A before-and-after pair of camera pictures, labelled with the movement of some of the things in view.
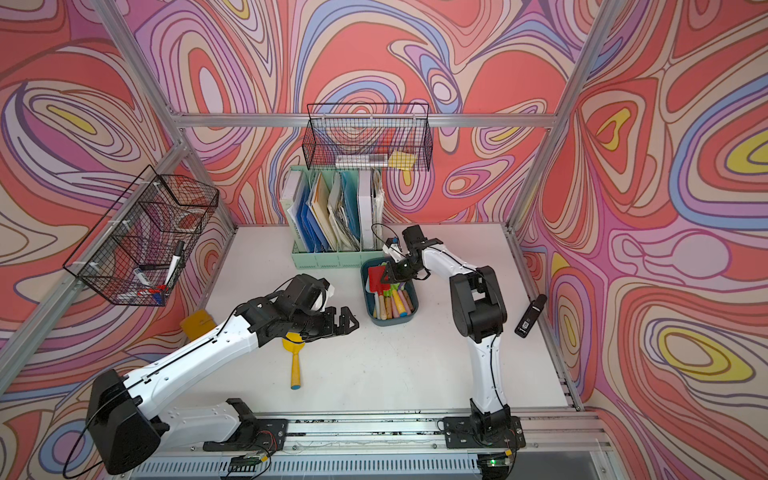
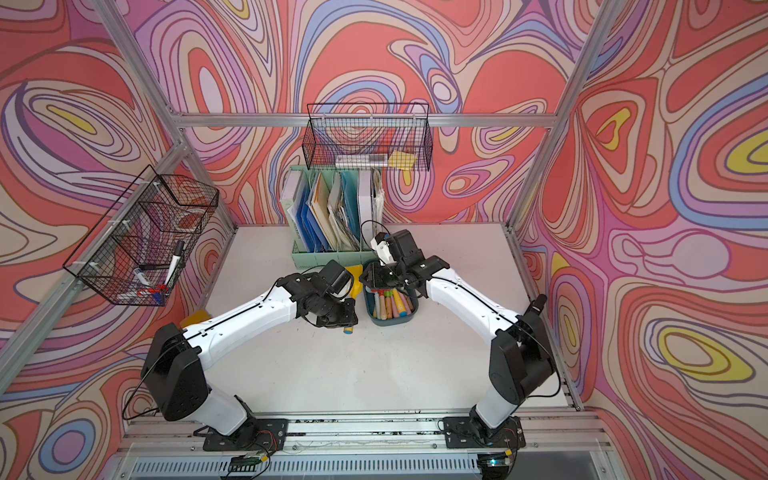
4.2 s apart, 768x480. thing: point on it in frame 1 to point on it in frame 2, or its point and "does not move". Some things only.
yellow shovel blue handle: [294, 342] to [355, 272]
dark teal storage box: [370, 301] does not move
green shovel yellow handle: [398, 300] does not move
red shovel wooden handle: [376, 286] does not move
